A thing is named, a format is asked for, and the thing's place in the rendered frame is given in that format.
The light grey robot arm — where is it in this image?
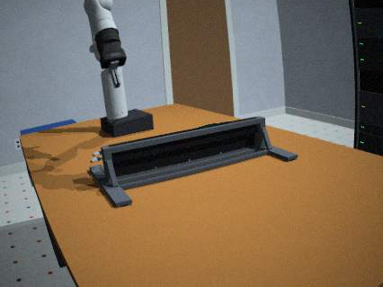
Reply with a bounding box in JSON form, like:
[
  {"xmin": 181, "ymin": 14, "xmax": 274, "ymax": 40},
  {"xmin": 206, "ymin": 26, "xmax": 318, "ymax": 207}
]
[{"xmin": 84, "ymin": 0, "xmax": 128, "ymax": 120}]

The dark grey rack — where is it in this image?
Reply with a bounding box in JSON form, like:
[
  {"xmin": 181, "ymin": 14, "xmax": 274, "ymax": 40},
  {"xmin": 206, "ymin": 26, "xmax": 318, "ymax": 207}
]
[{"xmin": 89, "ymin": 116, "xmax": 298, "ymax": 207}]

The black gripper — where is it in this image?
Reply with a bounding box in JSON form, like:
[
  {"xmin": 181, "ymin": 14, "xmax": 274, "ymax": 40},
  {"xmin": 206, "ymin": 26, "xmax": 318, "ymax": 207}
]
[{"xmin": 89, "ymin": 19, "xmax": 127, "ymax": 88}]

